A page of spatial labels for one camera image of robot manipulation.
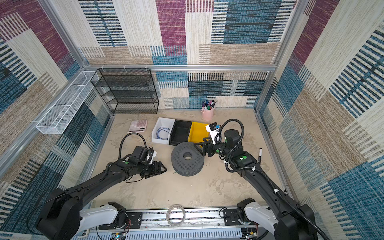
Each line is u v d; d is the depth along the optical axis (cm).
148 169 73
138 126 109
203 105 108
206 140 77
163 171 79
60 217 40
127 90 110
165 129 108
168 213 77
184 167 91
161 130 107
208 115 112
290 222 39
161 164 78
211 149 65
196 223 73
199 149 70
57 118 71
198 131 112
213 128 65
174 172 89
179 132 104
